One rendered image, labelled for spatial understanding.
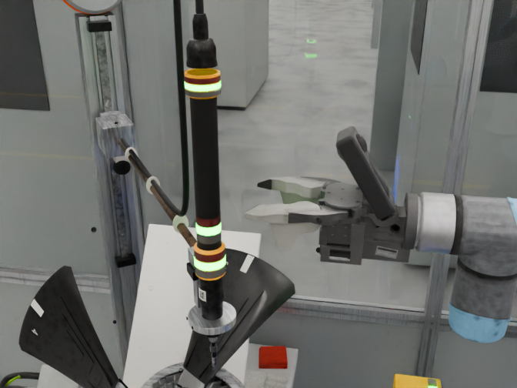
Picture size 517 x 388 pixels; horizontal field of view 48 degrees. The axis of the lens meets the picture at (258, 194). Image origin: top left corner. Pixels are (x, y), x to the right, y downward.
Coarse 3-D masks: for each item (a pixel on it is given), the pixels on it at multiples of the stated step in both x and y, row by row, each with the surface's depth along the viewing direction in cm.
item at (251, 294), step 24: (240, 264) 103; (264, 264) 100; (240, 288) 101; (264, 288) 98; (288, 288) 96; (240, 312) 98; (264, 312) 95; (192, 336) 105; (240, 336) 95; (192, 360) 101; (216, 360) 96
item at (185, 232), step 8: (120, 144) 125; (136, 168) 113; (144, 176) 109; (152, 192) 103; (160, 200) 100; (168, 208) 96; (168, 216) 95; (184, 224) 91; (184, 232) 89; (192, 240) 86
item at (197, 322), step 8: (192, 248) 84; (192, 256) 83; (192, 264) 83; (192, 272) 82; (200, 304) 85; (224, 304) 86; (192, 312) 84; (200, 312) 84; (224, 312) 84; (232, 312) 84; (192, 320) 83; (200, 320) 83; (208, 320) 83; (216, 320) 83; (224, 320) 83; (232, 320) 83; (192, 328) 82; (200, 328) 81; (208, 328) 81; (216, 328) 81; (224, 328) 82
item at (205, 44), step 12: (192, 24) 67; (204, 24) 66; (204, 36) 67; (192, 48) 67; (204, 48) 66; (192, 60) 67; (204, 60) 67; (216, 60) 68; (204, 288) 80; (216, 288) 80; (204, 300) 81; (216, 300) 81; (204, 312) 82; (216, 312) 82; (216, 336) 84
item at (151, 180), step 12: (180, 0) 73; (180, 12) 74; (180, 24) 74; (180, 36) 75; (180, 48) 76; (180, 60) 76; (180, 72) 77; (180, 84) 78; (180, 96) 78; (180, 108) 79; (180, 120) 80; (132, 156) 116; (144, 168) 109; (156, 180) 105; (168, 204) 95; (180, 216) 90
